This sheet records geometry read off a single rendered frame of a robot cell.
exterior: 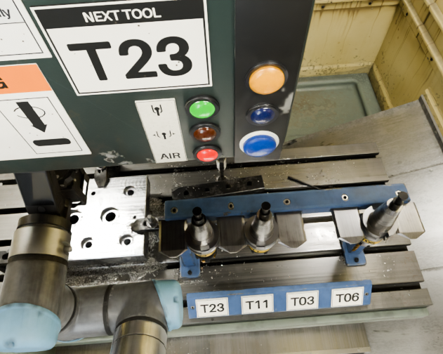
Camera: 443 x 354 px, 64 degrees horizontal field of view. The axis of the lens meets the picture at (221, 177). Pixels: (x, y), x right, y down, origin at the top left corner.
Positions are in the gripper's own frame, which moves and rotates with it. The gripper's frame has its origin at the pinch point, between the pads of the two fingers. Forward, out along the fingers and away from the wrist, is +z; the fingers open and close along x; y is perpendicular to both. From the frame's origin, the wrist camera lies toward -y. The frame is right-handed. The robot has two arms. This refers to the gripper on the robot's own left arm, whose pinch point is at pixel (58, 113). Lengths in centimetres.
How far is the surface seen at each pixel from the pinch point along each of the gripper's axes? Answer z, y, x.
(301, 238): -19.0, 17.3, 39.9
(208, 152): -22.0, -18.3, 24.8
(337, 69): 79, 76, 85
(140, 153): -21.4, -18.1, 18.5
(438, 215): -2, 57, 92
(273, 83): -22.1, -26.7, 29.9
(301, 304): -26, 46, 43
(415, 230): -19, 17, 61
